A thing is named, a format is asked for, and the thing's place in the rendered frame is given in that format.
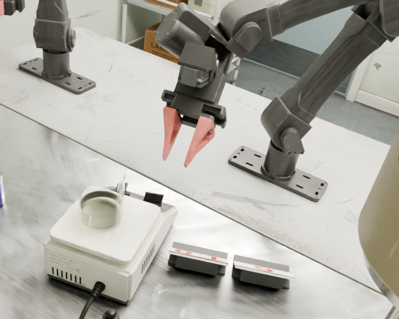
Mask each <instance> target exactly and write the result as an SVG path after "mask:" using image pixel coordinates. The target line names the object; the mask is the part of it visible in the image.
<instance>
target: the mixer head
mask: <svg viewBox="0 0 399 319"><path fill-rule="evenodd" d="M358 238H359V241H360V245H361V248H362V252H363V257H364V261H365V265H366V267H367V270H368V272H369V274H370V276H371V278H372V279H373V281H374V283H375V284H376V285H377V287H378V288H379V290H380V291H381V292H382V293H383V294H384V296H385V297H386V298H387V299H388V300H389V302H390V303H391V304H392V305H393V306H394V307H395V308H396V309H397V310H398V311H399V129H398V132H397V133H396V135H395V138H394V140H393V142H392V145H391V147H390V149H389V151H388V153H387V155H386V157H385V160H384V162H383V164H382V167H381V169H380V171H379V173H378V175H377V177H376V179H375V182H374V184H373V186H372V189H371V190H370V192H369V195H368V197H367V199H366V201H365V204H364V206H363V208H362V210H361V212H360V215H359V219H358Z"/></svg>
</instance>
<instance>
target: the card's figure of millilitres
mask: <svg viewBox="0 0 399 319"><path fill-rule="evenodd" d="M171 251H175V252H178V253H184V254H189V255H193V256H199V257H202V258H208V259H211V260H217V261H222V262H226V259H223V258H218V257H214V256H209V255H205V254H200V253H194V252H190V251H185V250H181V249H176V248H173V249H172V250H171Z"/></svg>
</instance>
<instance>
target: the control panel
mask: <svg viewBox="0 0 399 319"><path fill-rule="evenodd" d="M128 192H129V193H130V196H129V197H133V198H136V199H139V200H143V199H144V196H142V195H139V194H136V193H133V192H130V191H128ZM173 207H174V206H173V205H171V204H167V203H163V202H162V206H161V207H160V209H161V212H162V213H164V212H166V211H168V210H169V209H171V208H173Z"/></svg>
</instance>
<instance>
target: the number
mask: <svg viewBox="0 0 399 319"><path fill-rule="evenodd" d="M236 264H237V265H239V266H245V267H248V268H254V269H257V270H263V271H266V272H272V273H277V274H281V275H286V276H290V277H293V276H292V275H291V274H290V273H288V272H282V271H279V270H273V269H270V268H264V267H260V266H255V265H249V264H246V263H240V262H237V261H236Z"/></svg>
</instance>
